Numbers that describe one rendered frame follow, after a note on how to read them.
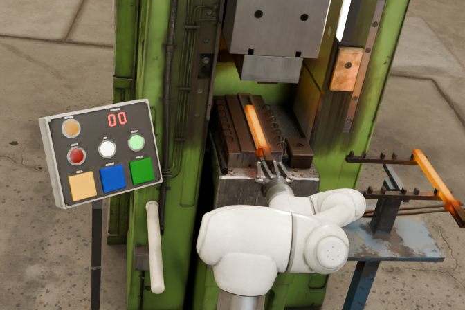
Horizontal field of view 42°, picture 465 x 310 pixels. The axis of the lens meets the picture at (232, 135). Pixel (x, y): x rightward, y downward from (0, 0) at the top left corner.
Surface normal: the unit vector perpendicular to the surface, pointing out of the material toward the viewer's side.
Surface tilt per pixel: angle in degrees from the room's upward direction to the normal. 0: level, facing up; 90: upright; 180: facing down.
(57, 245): 0
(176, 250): 90
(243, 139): 0
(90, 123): 60
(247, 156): 90
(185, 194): 90
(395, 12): 90
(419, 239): 0
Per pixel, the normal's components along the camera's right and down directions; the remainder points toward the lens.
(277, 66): 0.15, 0.54
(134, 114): 0.54, 0.01
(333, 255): 0.22, 0.00
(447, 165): 0.13, -0.84
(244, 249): 0.00, 0.14
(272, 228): 0.12, -0.43
